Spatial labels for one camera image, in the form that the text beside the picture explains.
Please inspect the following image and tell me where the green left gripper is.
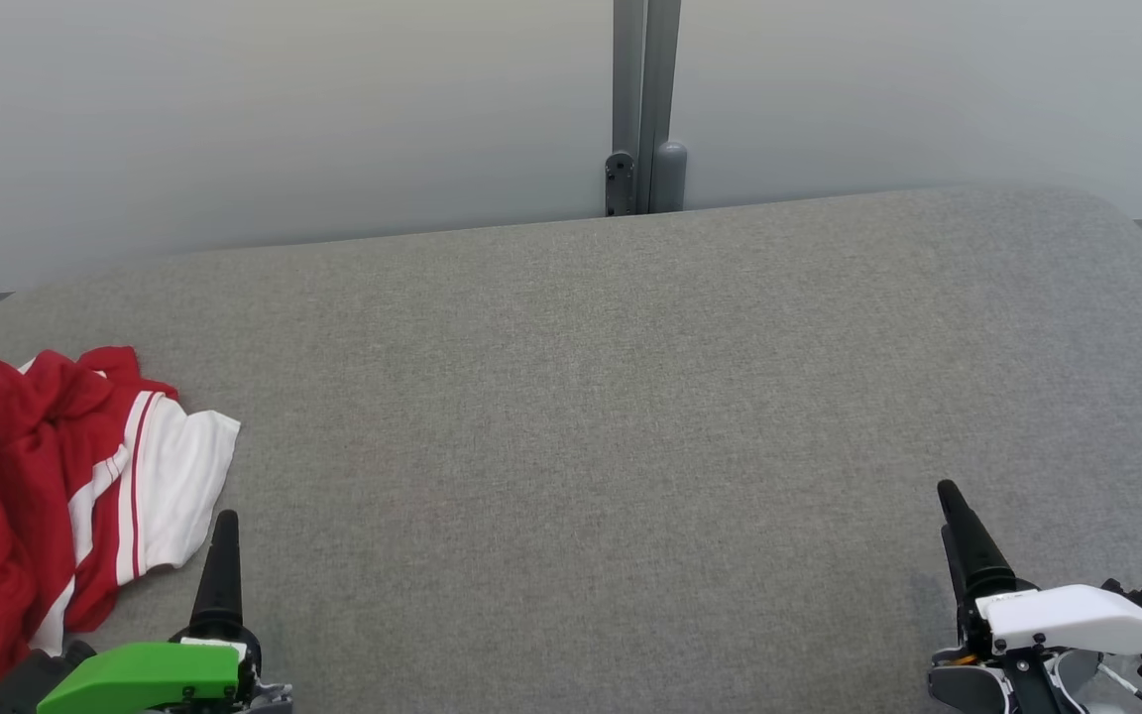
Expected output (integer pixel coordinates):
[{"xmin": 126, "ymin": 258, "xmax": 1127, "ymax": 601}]
[{"xmin": 36, "ymin": 510, "xmax": 294, "ymax": 714}]

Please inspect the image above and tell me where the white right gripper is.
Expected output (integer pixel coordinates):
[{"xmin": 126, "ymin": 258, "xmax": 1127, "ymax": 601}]
[{"xmin": 928, "ymin": 480, "xmax": 1142, "ymax": 714}]

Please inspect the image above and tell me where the red white basketball jersey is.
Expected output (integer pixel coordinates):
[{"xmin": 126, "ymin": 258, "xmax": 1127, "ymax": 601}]
[{"xmin": 0, "ymin": 346, "xmax": 242, "ymax": 636}]

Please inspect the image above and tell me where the grey fabric sofa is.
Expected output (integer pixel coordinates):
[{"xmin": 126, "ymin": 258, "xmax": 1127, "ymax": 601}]
[{"xmin": 0, "ymin": 185, "xmax": 1142, "ymax": 714}]

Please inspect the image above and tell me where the grey metal partition post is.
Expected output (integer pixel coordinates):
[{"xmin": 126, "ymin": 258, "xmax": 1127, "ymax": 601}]
[{"xmin": 604, "ymin": 0, "xmax": 689, "ymax": 217}]

